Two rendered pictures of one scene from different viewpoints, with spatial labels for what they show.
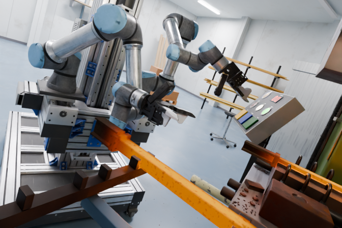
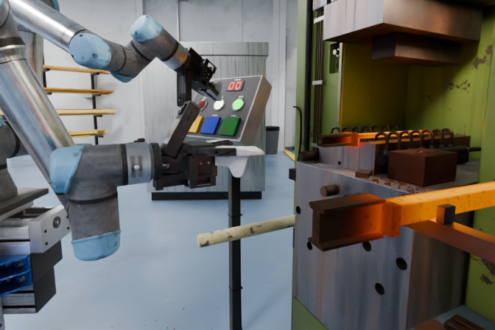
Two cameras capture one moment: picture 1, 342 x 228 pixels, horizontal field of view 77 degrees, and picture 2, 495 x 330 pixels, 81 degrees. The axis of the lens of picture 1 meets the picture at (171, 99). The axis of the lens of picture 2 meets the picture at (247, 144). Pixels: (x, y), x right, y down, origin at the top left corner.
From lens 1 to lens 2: 0.58 m
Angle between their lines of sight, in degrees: 54
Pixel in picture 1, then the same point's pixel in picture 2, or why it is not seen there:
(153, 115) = (198, 174)
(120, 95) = (94, 177)
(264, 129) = (252, 124)
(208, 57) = (160, 48)
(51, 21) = not seen: outside the picture
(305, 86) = (163, 72)
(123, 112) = (115, 210)
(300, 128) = not seen: hidden behind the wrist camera
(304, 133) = not seen: hidden behind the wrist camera
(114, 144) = (400, 219)
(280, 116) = (259, 103)
